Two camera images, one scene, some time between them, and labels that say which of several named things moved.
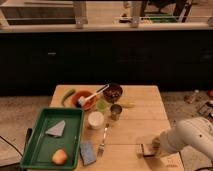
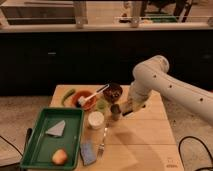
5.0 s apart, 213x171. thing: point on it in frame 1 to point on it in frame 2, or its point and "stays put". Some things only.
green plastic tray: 39,149 stays put
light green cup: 101,105 stays put
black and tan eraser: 147,150 to 127,113
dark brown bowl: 113,92 stays put
